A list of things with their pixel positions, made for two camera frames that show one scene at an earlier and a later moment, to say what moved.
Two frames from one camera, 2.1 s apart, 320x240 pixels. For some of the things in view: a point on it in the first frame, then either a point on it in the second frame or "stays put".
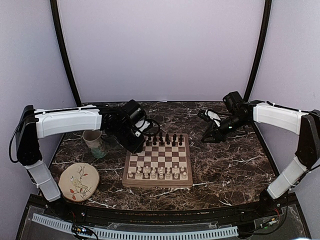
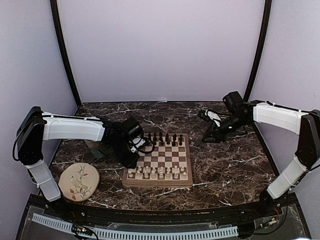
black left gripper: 135,148 to 129,163
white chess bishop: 146,174 stays put
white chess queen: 153,175 stays put
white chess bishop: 168,175 stays put
